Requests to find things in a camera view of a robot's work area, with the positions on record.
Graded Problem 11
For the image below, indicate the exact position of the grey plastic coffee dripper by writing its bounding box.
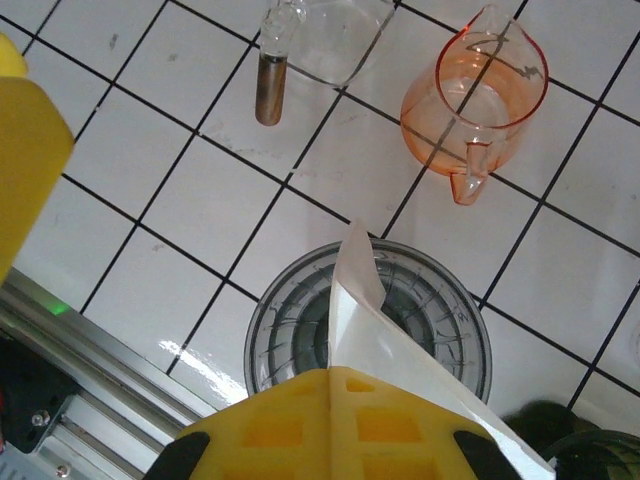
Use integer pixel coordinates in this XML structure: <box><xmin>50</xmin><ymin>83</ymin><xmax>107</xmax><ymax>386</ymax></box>
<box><xmin>243</xmin><ymin>238</ymin><xmax>494</xmax><ymax>407</ymax></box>

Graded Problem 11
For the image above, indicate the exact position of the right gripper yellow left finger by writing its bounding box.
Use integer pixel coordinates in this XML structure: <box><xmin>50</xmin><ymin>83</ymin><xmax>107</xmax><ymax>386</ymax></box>
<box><xmin>149</xmin><ymin>368</ymin><xmax>332</xmax><ymax>480</ymax></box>

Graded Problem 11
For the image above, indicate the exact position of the olive green coffee dripper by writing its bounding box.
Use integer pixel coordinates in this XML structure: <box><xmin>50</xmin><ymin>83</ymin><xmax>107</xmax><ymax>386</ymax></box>
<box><xmin>502</xmin><ymin>397</ymin><xmax>640</xmax><ymax>480</ymax></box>

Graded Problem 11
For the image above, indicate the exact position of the clear server with wooden handle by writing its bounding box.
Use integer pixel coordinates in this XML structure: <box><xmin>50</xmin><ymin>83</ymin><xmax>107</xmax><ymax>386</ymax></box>
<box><xmin>254</xmin><ymin>0</ymin><xmax>397</xmax><ymax>127</ymax></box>

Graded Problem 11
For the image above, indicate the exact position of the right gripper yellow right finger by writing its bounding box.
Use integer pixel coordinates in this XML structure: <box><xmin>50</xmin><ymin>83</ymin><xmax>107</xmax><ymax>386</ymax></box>
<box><xmin>330</xmin><ymin>366</ymin><xmax>521</xmax><ymax>480</ymax></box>

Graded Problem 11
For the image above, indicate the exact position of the white paper coffee filter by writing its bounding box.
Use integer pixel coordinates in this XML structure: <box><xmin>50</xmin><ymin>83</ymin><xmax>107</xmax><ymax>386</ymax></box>
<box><xmin>327</xmin><ymin>218</ymin><xmax>557</xmax><ymax>474</ymax></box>

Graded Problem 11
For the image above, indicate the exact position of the wide aluminium extrusion rail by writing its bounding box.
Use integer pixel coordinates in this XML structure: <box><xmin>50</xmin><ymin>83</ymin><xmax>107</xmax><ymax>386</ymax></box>
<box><xmin>0</xmin><ymin>267</ymin><xmax>251</xmax><ymax>480</ymax></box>

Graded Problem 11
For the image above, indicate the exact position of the orange transparent pitcher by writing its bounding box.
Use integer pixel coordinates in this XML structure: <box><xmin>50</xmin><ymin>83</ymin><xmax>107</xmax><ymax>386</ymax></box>
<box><xmin>399</xmin><ymin>4</ymin><xmax>550</xmax><ymax>206</ymax></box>

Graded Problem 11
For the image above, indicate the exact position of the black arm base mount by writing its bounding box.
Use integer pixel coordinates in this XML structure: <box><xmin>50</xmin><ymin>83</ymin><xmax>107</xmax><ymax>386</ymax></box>
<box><xmin>0</xmin><ymin>329</ymin><xmax>81</xmax><ymax>456</ymax></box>

